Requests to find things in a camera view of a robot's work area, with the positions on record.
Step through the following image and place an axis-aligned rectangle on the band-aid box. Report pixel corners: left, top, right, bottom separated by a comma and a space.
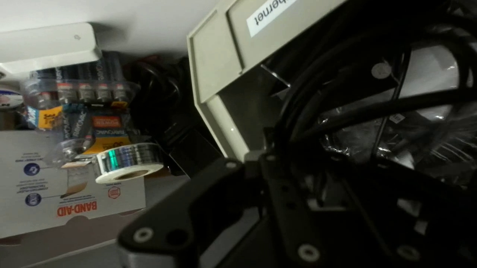
0, 131, 146, 239

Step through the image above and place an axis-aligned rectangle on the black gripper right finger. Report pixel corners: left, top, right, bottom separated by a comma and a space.
233, 155, 477, 268

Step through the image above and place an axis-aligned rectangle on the pack of batteries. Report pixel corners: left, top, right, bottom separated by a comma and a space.
20, 53, 135, 164

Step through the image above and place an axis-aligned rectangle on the grey storage bin upper shelf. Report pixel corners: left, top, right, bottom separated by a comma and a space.
186, 0, 477, 166

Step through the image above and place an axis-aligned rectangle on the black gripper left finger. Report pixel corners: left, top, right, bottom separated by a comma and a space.
117, 160, 262, 268

